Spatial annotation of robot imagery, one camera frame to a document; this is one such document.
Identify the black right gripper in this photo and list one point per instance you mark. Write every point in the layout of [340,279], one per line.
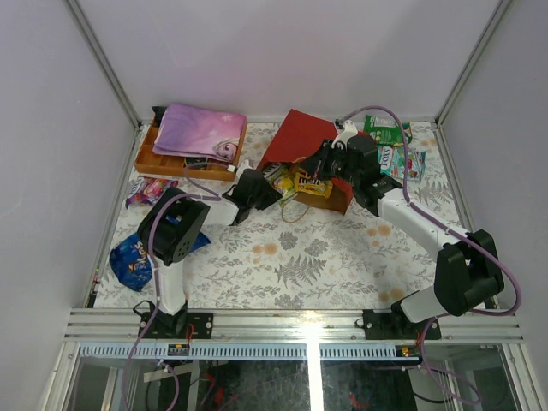
[316,165]

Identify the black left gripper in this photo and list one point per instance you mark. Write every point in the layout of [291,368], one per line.
[260,191]

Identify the yellow green Fox's candy bag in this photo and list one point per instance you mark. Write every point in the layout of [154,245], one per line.
[282,179]

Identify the yellow M&M's packet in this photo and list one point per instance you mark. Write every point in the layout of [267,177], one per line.
[308,185]

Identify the red paper bag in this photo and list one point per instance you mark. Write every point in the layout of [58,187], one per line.
[299,137]

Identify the teal Fox's candy bag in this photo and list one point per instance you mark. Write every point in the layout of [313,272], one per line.
[393,163]

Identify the green candy packet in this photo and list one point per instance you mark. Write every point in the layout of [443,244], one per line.
[386,132]

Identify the pink purple Fox's candy bag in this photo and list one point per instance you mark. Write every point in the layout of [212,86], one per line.
[148,190]

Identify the blue Oreo snack bag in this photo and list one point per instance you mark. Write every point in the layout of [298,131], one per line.
[130,262]

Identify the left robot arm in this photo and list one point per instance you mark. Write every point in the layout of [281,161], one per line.
[172,226]

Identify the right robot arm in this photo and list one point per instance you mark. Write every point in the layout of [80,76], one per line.
[467,271]

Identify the dark rolled patterned cloth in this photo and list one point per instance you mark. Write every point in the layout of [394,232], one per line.
[196,163]

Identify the wooden compartment tray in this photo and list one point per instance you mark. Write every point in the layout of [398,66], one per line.
[150,164]

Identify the dark patterned cloth at back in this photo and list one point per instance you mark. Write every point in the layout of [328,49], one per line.
[158,112]

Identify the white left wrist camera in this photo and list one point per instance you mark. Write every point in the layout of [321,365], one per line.
[240,168]

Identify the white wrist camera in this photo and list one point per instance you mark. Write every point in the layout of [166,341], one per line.
[240,168]
[345,131]

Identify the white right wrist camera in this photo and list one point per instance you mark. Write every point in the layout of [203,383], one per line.
[345,131]

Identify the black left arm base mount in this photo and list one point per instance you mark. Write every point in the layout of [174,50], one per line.
[181,325]

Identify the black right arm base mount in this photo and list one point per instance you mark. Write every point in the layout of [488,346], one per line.
[380,325]

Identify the aluminium front rail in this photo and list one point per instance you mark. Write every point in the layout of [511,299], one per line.
[290,326]

